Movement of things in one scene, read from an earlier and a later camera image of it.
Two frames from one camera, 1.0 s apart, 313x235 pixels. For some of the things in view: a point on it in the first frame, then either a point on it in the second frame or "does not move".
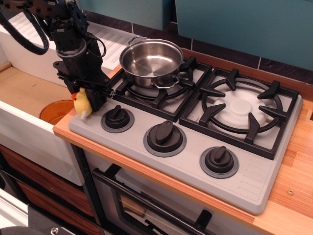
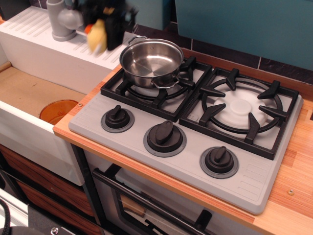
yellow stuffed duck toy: [82, 103] -> [97, 37]
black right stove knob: [219, 162] does not move
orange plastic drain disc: [55, 110] does not move
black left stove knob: [117, 120] does not move
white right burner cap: [239, 104] does not move
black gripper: [80, 68] -> [117, 13]
